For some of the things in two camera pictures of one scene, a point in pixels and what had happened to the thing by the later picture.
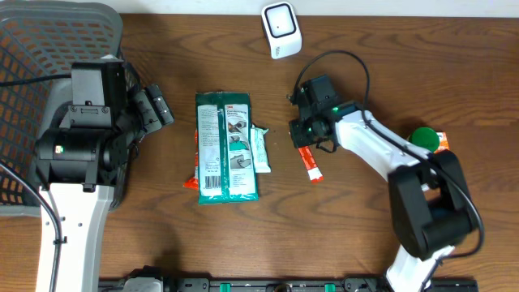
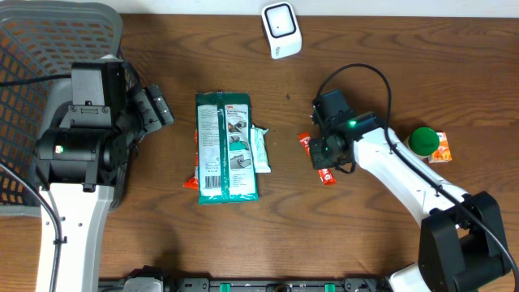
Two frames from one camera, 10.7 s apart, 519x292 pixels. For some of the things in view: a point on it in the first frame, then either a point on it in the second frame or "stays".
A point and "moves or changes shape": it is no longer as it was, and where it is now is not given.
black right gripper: [298, 138] -> [317, 161]
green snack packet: [225, 160] stays
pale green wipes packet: [262, 165] stays
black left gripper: [158, 109] stays
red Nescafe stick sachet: [310, 164] moves or changes shape
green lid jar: [426, 137] stays
